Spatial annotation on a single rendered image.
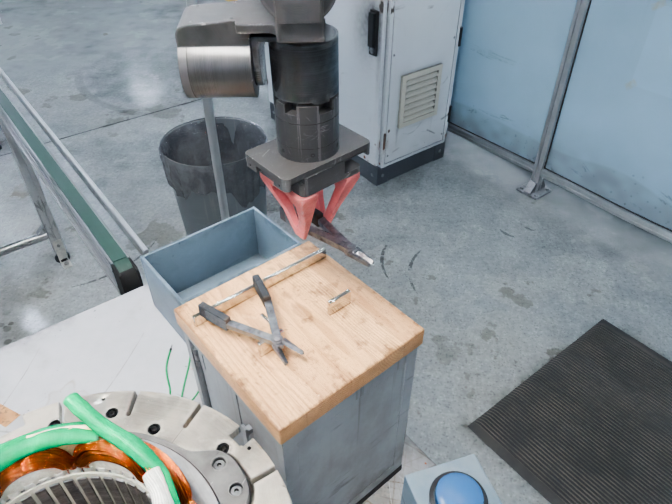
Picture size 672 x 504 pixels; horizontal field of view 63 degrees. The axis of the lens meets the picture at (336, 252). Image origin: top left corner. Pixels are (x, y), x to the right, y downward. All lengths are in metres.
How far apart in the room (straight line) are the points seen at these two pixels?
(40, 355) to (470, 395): 1.31
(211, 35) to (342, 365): 0.32
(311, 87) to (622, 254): 2.28
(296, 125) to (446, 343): 1.62
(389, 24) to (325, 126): 2.00
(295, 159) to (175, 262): 0.30
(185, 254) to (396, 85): 1.97
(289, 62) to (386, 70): 2.09
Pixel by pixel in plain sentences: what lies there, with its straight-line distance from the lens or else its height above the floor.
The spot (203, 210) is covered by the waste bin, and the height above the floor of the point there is 0.37.
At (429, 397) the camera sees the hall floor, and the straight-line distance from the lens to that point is 1.87.
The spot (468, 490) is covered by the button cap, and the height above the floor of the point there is 1.04.
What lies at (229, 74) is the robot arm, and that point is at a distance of 0.46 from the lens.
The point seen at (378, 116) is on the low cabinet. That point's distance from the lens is 2.61.
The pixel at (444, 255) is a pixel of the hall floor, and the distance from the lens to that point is 2.39.
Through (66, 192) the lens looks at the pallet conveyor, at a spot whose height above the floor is 0.76.
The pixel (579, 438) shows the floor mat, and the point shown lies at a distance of 1.90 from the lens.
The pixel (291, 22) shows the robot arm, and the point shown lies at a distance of 0.42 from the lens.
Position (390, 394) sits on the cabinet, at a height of 0.98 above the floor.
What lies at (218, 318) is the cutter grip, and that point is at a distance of 0.57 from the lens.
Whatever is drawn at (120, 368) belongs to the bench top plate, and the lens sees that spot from 0.98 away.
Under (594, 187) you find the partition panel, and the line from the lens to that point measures 2.72.
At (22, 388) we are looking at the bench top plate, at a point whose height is 0.78.
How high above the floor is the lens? 1.50
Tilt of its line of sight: 39 degrees down
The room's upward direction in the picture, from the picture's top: straight up
